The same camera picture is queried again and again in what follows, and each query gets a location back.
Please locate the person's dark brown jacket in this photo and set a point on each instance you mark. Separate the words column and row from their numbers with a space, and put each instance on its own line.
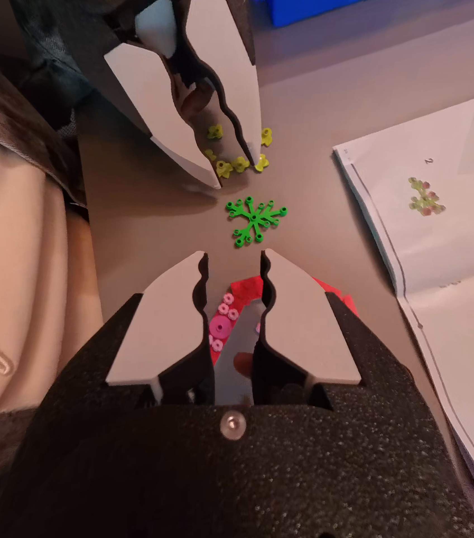
column 1, row 105

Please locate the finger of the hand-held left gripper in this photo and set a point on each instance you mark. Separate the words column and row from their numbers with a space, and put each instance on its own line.
column 237, row 75
column 148, row 92

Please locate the red lego heart frame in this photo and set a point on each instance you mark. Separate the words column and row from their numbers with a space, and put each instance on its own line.
column 245, row 288

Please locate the person's beige garment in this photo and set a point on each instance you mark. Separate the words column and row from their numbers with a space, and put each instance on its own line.
column 10, row 252

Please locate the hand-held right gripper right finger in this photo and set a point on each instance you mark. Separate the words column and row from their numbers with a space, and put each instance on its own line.
column 308, row 336

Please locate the blue plastic bin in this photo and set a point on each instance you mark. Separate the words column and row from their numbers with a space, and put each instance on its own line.
column 304, row 10

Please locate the group of lime lego leaves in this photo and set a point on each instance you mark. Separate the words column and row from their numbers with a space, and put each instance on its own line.
column 240, row 164

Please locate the person's right hand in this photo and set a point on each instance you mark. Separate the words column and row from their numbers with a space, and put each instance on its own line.
column 244, row 365

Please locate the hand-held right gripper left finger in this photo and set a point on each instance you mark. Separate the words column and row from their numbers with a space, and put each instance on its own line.
column 161, row 336

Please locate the lego instruction booklet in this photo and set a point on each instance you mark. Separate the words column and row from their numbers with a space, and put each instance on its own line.
column 430, row 235

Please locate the person's left hand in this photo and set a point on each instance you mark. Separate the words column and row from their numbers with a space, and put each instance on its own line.
column 197, row 103

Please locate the green lego plant piece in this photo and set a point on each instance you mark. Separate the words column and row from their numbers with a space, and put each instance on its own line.
column 254, row 217

